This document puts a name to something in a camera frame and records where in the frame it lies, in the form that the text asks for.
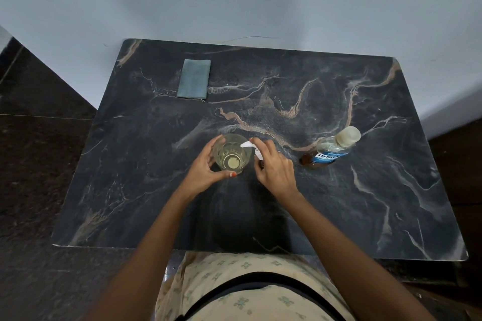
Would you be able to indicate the person's left hand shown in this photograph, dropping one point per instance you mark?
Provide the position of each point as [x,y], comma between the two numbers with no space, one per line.
[201,176]

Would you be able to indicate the person's right hand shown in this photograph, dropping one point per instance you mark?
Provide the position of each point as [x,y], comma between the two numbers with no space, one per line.
[276,174]

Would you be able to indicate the white pump dispenser head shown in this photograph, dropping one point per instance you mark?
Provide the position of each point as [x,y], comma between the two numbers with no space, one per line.
[251,147]

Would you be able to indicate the clear drinking glass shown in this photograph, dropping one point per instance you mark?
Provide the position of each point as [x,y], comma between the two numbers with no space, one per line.
[231,155]

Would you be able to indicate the mouthwash bottle with blue label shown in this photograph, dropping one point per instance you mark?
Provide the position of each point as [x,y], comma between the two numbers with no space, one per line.
[327,153]

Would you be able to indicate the translucent mouthwash bottle cap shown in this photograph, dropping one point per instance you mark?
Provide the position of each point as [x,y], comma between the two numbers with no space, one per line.
[348,136]

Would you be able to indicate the grey-blue cloth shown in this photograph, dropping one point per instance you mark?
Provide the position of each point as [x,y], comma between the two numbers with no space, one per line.
[194,78]

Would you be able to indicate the person's right forearm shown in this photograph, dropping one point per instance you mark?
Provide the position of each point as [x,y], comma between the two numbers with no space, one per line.
[357,260]

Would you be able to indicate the person's left forearm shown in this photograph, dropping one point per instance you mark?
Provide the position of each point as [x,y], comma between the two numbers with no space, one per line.
[143,260]

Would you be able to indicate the black marble table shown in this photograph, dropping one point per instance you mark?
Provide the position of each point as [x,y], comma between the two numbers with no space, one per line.
[131,200]

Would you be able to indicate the beige patterned clothing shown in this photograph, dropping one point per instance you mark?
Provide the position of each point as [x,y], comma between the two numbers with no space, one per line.
[248,290]

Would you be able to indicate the dark wooden cabinet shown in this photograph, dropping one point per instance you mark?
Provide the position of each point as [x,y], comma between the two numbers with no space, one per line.
[461,166]

